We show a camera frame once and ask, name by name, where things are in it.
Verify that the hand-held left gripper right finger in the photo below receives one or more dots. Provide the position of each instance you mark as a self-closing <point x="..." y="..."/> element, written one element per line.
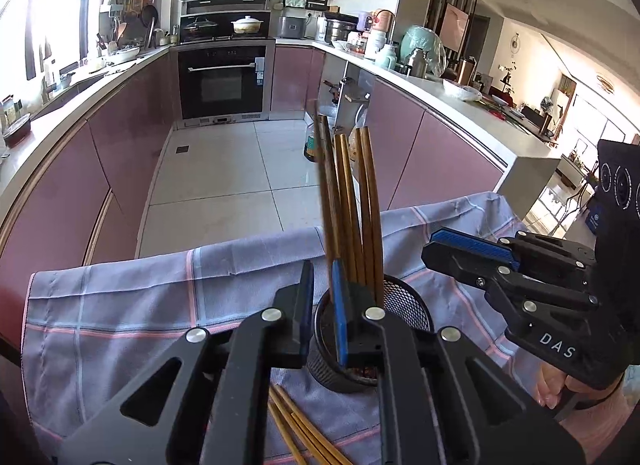
<point x="340" y="317"/>

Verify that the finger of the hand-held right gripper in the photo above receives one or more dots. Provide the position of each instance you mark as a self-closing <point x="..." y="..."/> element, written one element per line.
<point x="470" y="238"/>
<point x="450" y="261"/>

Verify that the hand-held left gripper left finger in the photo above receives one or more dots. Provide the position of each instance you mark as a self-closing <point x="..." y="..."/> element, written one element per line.
<point x="305" y="310"/>

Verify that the black mesh pen holder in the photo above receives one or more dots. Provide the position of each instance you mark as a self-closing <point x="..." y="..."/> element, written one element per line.
<point x="400" y="305"/>

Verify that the bunch of bamboo chopsticks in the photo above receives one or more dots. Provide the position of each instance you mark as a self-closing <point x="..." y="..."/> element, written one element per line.
<point x="370" y="205"/>

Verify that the slender bamboo chopstick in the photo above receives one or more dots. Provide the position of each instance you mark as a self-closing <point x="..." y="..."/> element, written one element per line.
<point x="330" y="195"/>

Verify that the person's right hand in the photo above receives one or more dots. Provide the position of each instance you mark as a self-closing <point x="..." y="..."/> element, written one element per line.
<point x="550" y="385"/>

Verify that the pink kitchen base cabinets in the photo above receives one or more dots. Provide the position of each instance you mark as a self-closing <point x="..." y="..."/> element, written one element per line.
<point x="440" y="155"/>
<point x="100" y="155"/>

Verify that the grey plaid tablecloth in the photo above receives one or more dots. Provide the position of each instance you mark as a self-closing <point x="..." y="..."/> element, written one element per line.
<point x="150" y="295"/>

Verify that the plastic oil bottle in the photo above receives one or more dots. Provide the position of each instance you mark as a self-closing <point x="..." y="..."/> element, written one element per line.
<point x="310" y="142"/>

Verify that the copper tumbler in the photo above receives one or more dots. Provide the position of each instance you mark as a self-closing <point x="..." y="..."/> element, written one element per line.
<point x="466" y="71"/>

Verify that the steel thermos flask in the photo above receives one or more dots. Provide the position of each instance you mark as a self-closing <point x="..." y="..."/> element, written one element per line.
<point x="415" y="62"/>

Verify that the mint green covered appliance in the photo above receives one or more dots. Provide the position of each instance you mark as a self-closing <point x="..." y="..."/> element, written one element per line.
<point x="425" y="45"/>

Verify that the pale green jar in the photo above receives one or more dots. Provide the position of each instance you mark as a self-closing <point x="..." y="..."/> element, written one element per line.
<point x="386" y="57"/>

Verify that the white plastic bottle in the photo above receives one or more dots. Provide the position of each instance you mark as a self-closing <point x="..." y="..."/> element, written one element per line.
<point x="374" y="45"/>

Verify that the pink kettle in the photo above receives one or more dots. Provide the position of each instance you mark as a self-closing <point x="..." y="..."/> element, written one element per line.
<point x="384" y="20"/>

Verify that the black integrated stove oven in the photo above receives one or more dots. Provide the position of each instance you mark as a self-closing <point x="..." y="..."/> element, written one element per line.
<point x="222" y="80"/>

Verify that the steel cooking pot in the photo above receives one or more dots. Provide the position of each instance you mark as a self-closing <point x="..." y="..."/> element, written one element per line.
<point x="341" y="29"/>

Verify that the silver rice cooker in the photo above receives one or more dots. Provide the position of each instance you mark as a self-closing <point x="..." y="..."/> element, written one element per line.
<point x="291" y="27"/>

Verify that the white casserole pot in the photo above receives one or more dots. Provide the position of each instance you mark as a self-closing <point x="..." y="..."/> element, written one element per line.
<point x="247" y="26"/>

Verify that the black lidded wok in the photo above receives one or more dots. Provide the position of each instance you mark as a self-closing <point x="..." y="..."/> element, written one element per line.
<point x="200" y="29"/>

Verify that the white bowl of vegetables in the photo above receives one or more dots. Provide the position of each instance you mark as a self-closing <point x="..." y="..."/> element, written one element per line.
<point x="122" y="54"/>

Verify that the black hanging frying pan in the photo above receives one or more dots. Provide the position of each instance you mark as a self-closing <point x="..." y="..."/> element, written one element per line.
<point x="149" y="16"/>

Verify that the dark red lidded container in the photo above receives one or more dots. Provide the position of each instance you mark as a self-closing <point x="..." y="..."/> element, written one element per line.
<point x="16" y="131"/>

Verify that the kitchen window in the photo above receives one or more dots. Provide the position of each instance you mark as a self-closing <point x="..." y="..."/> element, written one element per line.
<point x="60" y="5"/>

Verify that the framed wall picture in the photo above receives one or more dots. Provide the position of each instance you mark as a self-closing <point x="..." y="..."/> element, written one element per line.
<point x="455" y="25"/>

